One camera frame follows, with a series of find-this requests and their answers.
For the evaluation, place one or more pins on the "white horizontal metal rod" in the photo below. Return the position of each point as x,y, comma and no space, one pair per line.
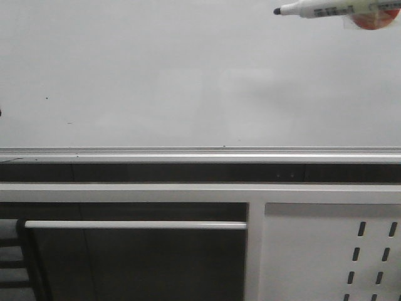
170,225

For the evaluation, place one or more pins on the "white metal stand frame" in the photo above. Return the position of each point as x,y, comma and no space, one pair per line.
256,196

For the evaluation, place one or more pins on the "red round magnet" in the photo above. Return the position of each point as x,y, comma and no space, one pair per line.
372,21

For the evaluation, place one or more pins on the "white perforated pegboard panel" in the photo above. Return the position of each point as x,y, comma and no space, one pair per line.
331,252

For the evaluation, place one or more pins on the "white whiteboard with aluminium frame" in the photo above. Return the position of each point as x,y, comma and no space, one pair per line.
194,81

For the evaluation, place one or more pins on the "white whiteboard marker pen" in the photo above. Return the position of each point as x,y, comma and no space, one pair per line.
326,8

